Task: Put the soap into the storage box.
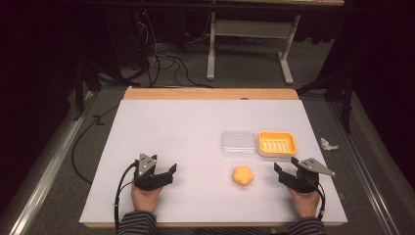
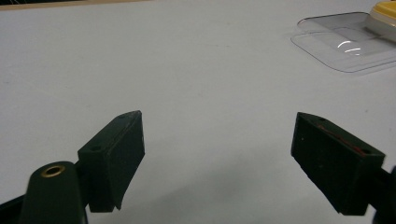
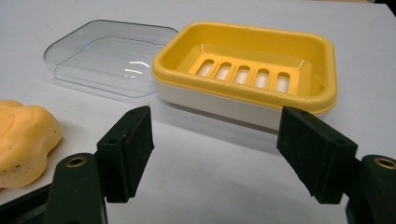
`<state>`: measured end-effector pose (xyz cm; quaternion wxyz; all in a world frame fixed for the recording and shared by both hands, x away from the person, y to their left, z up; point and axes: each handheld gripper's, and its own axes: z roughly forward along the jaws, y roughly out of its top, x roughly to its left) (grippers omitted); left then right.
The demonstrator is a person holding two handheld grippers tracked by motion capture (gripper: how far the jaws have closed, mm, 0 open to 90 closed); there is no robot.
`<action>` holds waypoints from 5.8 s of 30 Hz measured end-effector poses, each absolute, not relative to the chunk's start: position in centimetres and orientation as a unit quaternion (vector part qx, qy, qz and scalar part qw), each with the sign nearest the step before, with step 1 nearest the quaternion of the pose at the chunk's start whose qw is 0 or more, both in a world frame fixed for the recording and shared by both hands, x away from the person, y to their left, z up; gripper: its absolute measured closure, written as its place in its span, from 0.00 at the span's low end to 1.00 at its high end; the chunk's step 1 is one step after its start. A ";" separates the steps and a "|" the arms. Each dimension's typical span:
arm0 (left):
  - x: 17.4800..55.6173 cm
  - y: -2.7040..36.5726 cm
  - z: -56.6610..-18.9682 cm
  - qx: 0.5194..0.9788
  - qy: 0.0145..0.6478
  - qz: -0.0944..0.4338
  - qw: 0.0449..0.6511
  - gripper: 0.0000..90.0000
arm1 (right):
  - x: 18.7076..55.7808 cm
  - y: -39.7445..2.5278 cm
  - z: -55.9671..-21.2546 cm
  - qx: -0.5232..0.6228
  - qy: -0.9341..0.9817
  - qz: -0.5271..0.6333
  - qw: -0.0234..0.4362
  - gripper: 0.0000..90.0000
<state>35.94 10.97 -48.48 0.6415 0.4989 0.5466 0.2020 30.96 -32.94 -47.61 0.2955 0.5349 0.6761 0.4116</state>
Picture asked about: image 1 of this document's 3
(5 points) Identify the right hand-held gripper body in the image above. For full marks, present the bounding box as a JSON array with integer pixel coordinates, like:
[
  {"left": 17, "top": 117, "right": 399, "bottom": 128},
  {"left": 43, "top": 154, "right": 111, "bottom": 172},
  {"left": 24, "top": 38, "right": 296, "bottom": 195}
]
[{"left": 278, "top": 158, "right": 337, "bottom": 194}]

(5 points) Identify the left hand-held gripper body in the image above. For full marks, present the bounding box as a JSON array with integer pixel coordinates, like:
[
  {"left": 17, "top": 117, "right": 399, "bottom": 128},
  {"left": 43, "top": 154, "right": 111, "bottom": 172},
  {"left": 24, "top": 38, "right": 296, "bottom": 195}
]
[{"left": 132, "top": 153, "right": 174, "bottom": 192}]

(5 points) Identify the person's left hand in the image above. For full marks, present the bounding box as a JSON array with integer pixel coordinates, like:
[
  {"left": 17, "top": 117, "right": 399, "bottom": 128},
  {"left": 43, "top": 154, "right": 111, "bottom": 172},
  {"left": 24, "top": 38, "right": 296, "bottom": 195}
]
[{"left": 130, "top": 186, "right": 164, "bottom": 213}]

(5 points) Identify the person's right hand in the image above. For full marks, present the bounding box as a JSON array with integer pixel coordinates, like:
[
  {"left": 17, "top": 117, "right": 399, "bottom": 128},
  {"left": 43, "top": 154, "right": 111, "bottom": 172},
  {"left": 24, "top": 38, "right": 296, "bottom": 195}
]
[{"left": 288, "top": 187, "right": 321, "bottom": 219}]

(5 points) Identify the yellow soap dish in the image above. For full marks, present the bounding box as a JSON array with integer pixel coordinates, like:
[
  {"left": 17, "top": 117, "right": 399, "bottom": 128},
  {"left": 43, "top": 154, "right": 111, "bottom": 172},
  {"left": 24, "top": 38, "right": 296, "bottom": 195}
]
[{"left": 256, "top": 129, "right": 299, "bottom": 163}]

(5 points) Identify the white table mat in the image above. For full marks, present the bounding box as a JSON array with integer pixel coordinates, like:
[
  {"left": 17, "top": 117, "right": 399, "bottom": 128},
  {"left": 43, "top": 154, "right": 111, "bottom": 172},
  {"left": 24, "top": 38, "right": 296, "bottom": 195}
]
[{"left": 78, "top": 99, "right": 348, "bottom": 227}]

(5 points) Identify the crumpled white paper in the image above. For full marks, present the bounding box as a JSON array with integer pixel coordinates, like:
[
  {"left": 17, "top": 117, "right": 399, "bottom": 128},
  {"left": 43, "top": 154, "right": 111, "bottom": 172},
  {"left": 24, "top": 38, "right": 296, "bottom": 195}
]
[{"left": 319, "top": 137, "right": 341, "bottom": 152}]

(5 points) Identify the clear plastic container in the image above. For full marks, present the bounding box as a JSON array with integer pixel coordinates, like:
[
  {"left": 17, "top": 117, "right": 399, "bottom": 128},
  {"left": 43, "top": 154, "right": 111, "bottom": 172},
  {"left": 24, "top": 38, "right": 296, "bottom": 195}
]
[{"left": 219, "top": 130, "right": 258, "bottom": 159}]

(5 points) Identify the black metal stand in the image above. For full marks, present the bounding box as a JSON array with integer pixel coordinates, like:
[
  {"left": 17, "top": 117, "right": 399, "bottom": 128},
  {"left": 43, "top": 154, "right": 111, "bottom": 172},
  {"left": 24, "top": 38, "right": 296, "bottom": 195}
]
[
  {"left": 296, "top": 67, "right": 357, "bottom": 135},
  {"left": 71, "top": 60, "right": 103, "bottom": 122}
]

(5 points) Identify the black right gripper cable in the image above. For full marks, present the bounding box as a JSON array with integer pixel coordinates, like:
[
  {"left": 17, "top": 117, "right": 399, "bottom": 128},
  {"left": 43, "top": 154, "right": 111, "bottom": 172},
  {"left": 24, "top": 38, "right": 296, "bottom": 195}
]
[{"left": 301, "top": 175, "right": 328, "bottom": 221}]

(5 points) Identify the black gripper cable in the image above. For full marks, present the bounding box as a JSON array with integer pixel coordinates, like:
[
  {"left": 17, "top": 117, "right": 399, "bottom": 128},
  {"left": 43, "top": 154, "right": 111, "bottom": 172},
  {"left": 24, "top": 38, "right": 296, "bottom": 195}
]
[
  {"left": 113, "top": 160, "right": 139, "bottom": 235},
  {"left": 301, "top": 175, "right": 328, "bottom": 221}
]

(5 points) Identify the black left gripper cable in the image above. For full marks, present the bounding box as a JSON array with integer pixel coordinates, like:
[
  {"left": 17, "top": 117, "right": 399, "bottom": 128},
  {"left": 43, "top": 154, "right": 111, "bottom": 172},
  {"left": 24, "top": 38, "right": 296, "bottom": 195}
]
[{"left": 113, "top": 160, "right": 139, "bottom": 235}]

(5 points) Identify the metal floor rail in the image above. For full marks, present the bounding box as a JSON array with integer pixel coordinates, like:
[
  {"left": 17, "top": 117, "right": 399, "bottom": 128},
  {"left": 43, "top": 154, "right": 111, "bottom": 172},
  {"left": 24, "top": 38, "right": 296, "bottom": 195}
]
[
  {"left": 328, "top": 100, "right": 415, "bottom": 235},
  {"left": 0, "top": 90, "right": 96, "bottom": 235}
]

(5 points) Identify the long black floor cable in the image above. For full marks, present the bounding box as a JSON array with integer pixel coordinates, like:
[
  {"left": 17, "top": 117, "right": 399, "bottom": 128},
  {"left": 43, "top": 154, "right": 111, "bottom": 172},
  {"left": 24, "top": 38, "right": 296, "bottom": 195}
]
[{"left": 70, "top": 105, "right": 119, "bottom": 186}]

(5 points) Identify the tangle of black floor cables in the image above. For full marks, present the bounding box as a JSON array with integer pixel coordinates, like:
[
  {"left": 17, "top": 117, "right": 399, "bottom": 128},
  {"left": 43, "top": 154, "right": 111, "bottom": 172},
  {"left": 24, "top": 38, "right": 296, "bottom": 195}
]
[{"left": 130, "top": 11, "right": 214, "bottom": 89}]

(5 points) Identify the white desk frame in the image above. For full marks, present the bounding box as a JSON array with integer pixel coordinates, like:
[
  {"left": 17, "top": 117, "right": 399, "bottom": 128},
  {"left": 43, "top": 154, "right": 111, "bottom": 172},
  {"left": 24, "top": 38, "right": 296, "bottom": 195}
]
[{"left": 206, "top": 12, "right": 301, "bottom": 86}]

